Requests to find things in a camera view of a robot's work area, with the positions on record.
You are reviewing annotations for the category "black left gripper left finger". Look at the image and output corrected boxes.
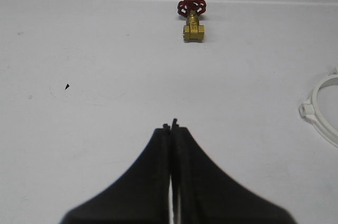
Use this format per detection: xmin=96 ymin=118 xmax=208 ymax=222
xmin=62 ymin=125 xmax=170 ymax=223

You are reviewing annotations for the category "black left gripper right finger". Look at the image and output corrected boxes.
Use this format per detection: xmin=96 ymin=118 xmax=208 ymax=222
xmin=171 ymin=119 xmax=295 ymax=223

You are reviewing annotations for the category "brass valve red handwheel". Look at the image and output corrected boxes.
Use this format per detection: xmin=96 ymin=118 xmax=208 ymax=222
xmin=177 ymin=0 xmax=206 ymax=42

